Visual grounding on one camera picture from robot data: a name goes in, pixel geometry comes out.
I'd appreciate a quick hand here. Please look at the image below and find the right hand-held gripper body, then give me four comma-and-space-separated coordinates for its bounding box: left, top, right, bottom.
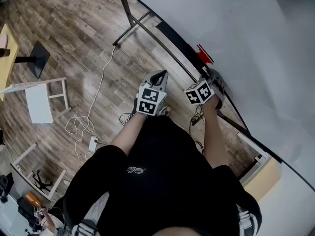
184, 69, 231, 111

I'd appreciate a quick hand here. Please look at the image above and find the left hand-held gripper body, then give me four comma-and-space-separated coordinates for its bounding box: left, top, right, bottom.
135, 81, 168, 118

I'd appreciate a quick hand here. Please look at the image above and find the person's right forearm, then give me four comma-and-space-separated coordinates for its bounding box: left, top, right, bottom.
201, 96, 231, 170

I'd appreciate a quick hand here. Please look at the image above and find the person's left forearm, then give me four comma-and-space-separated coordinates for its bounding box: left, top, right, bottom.
109, 112, 149, 157

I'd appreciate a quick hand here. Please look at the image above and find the large whiteboard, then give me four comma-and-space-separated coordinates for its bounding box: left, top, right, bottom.
121, 0, 315, 192

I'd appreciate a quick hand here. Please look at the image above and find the black thin metal pole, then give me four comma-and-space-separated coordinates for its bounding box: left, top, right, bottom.
112, 0, 284, 163

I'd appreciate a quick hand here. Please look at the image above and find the person's shoe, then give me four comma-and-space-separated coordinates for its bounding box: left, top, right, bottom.
157, 106, 172, 117

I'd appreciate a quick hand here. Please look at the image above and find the black power strip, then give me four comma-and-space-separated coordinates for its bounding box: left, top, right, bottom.
190, 114, 205, 127

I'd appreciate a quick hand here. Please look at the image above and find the white power strip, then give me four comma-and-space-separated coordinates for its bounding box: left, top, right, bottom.
88, 135, 99, 153

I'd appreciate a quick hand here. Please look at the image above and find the person's black shirt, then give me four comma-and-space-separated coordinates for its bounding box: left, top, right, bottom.
63, 115, 263, 236

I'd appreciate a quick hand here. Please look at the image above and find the light wooden desk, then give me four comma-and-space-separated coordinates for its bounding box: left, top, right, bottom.
237, 131, 283, 202

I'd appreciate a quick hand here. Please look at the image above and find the white wooden chair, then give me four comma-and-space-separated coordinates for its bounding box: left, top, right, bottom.
0, 76, 72, 124

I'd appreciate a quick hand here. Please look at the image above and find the black office chair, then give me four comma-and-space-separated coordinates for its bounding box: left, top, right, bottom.
31, 169, 54, 194

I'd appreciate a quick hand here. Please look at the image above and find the yellow wooden table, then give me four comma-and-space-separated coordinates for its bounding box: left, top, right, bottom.
0, 23, 21, 102

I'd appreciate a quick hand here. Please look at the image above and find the orange box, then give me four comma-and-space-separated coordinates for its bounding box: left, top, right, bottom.
24, 191, 43, 207

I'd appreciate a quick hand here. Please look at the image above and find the grey desk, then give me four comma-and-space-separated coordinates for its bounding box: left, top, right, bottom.
9, 143, 67, 202

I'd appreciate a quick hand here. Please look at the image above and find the black cable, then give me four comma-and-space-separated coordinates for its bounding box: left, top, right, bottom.
119, 111, 135, 127

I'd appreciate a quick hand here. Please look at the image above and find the long white cable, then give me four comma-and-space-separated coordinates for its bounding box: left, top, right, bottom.
64, 46, 118, 166

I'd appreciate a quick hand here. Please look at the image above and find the black table pedestal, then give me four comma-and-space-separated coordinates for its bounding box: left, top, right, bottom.
14, 40, 51, 80

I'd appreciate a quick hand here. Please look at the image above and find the white backpack strap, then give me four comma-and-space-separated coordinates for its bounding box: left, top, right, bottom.
235, 204, 258, 236
71, 218, 102, 236

